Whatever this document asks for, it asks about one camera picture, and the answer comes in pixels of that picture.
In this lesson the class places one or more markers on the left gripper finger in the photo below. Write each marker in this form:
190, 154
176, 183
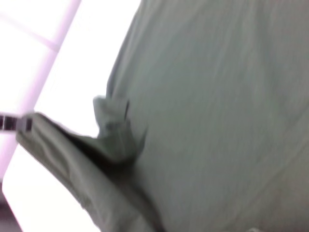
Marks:
15, 123

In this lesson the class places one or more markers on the dark green t-shirt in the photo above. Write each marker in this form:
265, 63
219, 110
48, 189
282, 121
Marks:
193, 120

